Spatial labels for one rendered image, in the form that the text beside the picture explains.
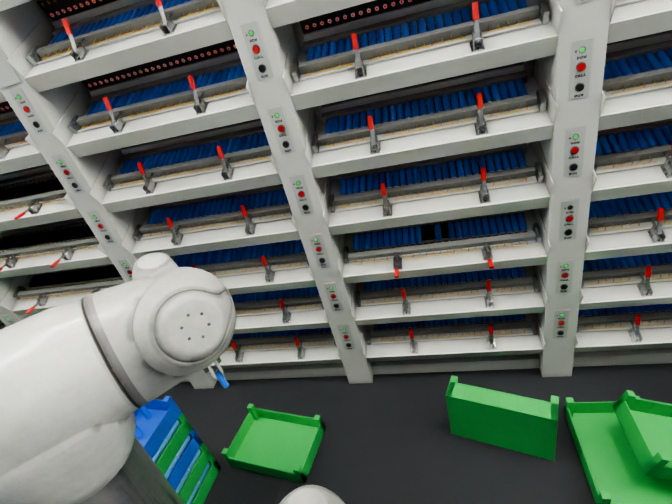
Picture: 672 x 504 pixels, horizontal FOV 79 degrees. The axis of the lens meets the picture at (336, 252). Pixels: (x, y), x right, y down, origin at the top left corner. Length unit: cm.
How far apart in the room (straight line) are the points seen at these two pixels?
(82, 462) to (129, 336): 13
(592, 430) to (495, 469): 32
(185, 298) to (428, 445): 120
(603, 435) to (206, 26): 156
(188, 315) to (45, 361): 12
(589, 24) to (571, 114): 18
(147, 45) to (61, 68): 26
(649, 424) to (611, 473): 18
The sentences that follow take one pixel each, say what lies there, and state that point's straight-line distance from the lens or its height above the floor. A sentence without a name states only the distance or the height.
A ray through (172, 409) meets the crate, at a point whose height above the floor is 36.
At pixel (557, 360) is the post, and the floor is 8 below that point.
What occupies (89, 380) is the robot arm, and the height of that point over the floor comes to 105.
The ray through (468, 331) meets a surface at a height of 18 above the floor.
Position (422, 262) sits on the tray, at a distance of 129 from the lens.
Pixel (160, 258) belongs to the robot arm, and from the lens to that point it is 100.
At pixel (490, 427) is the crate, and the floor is 9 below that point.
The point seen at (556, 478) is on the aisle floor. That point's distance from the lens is 147.
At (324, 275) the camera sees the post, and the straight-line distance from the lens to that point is 132.
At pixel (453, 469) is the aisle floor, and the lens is 146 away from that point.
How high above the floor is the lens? 128
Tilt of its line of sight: 32 degrees down
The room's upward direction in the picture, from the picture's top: 16 degrees counter-clockwise
